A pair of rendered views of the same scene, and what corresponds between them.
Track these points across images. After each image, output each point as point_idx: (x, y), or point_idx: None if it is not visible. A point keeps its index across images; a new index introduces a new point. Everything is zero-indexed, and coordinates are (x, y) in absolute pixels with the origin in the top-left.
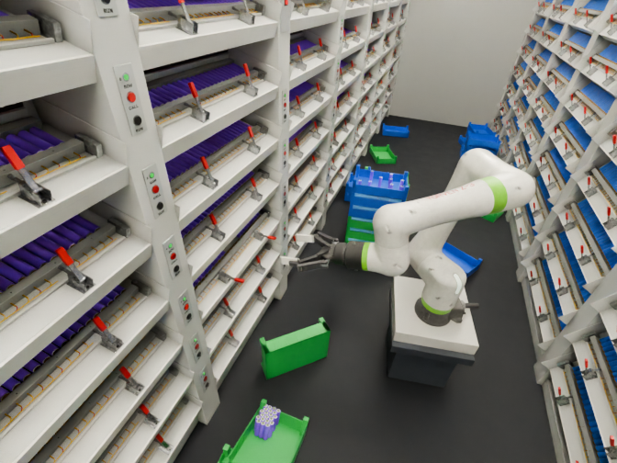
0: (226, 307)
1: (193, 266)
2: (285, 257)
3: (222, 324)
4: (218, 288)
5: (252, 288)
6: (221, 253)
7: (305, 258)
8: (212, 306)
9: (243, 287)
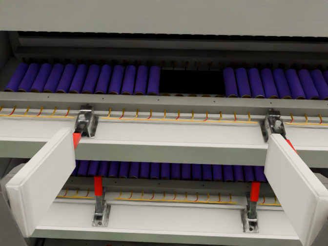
0: (111, 201)
1: None
2: (51, 138)
3: (71, 216)
4: (54, 130)
5: (188, 228)
6: (148, 88)
7: (9, 219)
8: (2, 140)
9: (181, 209)
